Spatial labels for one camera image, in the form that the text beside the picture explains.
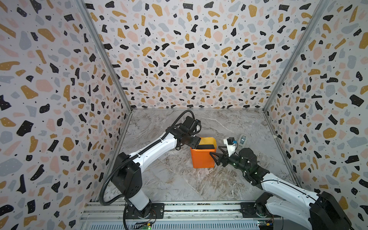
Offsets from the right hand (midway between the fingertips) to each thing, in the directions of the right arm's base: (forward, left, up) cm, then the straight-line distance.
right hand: (215, 150), depth 78 cm
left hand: (+7, +11, 0) cm, 13 cm away
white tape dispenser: (+16, -21, -13) cm, 29 cm away
